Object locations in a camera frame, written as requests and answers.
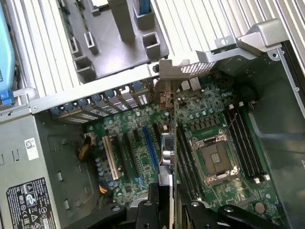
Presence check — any long black expansion slot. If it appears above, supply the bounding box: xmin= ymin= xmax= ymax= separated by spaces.
xmin=112 ymin=135 xmax=131 ymax=181
xmin=122 ymin=132 xmax=141 ymax=177

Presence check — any blue expansion slot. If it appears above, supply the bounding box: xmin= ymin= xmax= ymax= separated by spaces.
xmin=142 ymin=125 xmax=160 ymax=168

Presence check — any white expansion slot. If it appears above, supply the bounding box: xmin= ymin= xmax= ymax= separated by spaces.
xmin=102 ymin=135 xmax=120 ymax=181

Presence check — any short black expansion slot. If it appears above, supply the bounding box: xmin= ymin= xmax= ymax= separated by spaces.
xmin=132 ymin=128 xmax=142 ymax=142

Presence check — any metal CPU socket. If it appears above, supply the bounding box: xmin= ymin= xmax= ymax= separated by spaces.
xmin=189 ymin=128 xmax=241 ymax=188

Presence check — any silver coin cell battery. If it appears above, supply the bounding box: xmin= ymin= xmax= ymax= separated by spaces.
xmin=254 ymin=201 xmax=267 ymax=215

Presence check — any grey metal PC case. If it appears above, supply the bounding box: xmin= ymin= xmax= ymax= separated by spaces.
xmin=0 ymin=18 xmax=305 ymax=229

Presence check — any green motherboard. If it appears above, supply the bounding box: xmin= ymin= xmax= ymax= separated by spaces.
xmin=83 ymin=73 xmax=286 ymax=221

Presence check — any grey power supply unit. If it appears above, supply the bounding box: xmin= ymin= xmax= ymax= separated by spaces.
xmin=0 ymin=114 xmax=58 ymax=229

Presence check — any grey parts rack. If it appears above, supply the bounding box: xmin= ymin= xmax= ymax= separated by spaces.
xmin=63 ymin=0 xmax=170 ymax=84

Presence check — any blue clip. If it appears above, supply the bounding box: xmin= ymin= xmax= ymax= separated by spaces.
xmin=0 ymin=89 xmax=15 ymax=106

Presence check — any blue part in rack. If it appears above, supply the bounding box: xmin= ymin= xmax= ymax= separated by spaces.
xmin=136 ymin=0 xmax=153 ymax=18

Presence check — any light blue box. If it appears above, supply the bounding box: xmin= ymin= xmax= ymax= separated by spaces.
xmin=0 ymin=0 xmax=15 ymax=93

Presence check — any coloured wire bundle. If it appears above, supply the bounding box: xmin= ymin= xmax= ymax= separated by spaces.
xmin=97 ymin=181 xmax=114 ymax=199

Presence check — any yellow and black wire bundle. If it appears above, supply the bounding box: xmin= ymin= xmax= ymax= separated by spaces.
xmin=77 ymin=133 xmax=93 ymax=163

